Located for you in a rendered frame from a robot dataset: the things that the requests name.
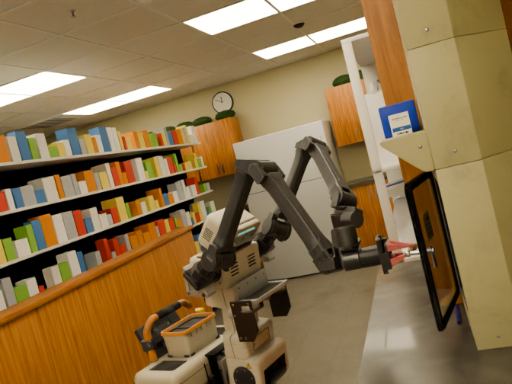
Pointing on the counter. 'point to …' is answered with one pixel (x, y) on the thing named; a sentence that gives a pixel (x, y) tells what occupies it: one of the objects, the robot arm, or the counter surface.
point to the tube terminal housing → (473, 167)
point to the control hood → (411, 149)
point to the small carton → (400, 124)
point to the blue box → (398, 113)
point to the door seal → (426, 249)
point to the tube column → (444, 20)
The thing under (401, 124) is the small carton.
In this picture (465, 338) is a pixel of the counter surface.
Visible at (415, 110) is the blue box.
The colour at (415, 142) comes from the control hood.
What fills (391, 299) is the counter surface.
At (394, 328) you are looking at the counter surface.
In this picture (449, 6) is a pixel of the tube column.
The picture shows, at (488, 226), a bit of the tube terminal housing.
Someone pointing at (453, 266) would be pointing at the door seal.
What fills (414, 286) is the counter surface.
